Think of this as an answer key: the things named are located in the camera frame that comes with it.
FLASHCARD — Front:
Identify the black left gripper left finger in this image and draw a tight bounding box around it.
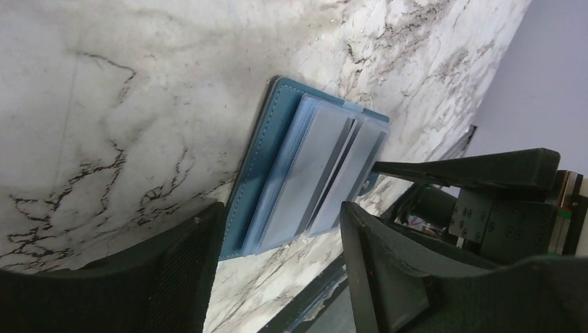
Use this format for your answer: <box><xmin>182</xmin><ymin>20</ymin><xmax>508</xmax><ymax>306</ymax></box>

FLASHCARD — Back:
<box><xmin>1</xmin><ymin>202</ymin><xmax>225</xmax><ymax>332</ymax></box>

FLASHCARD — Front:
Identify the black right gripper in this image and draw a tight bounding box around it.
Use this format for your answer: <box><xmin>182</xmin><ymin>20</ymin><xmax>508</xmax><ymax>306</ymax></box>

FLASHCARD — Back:
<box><xmin>372</xmin><ymin>148</ymin><xmax>587</xmax><ymax>265</ymax></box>

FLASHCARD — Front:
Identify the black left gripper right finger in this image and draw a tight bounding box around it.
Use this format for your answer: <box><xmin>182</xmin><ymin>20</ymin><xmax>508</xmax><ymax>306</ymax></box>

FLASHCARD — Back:
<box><xmin>340</xmin><ymin>202</ymin><xmax>587</xmax><ymax>332</ymax></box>

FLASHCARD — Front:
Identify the silver magnetic stripe card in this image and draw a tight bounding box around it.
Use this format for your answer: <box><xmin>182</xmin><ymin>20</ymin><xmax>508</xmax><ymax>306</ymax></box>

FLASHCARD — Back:
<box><xmin>255</xmin><ymin>96</ymin><xmax>355</xmax><ymax>254</ymax></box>

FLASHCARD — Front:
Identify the blue leather card holder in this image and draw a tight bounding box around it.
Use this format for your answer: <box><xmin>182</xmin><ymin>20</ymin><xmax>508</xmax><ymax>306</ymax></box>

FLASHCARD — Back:
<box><xmin>220</xmin><ymin>76</ymin><xmax>390</xmax><ymax>260</ymax></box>

